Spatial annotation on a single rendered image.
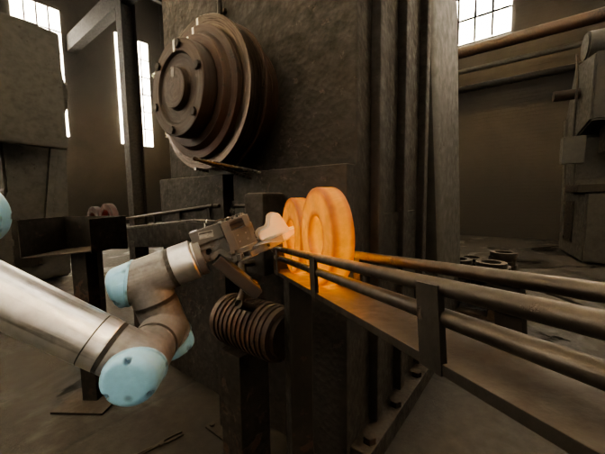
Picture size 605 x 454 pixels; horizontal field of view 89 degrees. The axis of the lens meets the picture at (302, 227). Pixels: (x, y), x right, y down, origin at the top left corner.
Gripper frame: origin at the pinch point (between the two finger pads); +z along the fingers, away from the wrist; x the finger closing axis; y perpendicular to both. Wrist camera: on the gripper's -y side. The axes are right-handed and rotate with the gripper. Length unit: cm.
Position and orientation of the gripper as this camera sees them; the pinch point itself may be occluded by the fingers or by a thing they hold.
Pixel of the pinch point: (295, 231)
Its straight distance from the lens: 64.7
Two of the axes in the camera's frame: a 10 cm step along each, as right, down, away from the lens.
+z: 9.0, -3.5, 2.5
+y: -3.1, -9.3, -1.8
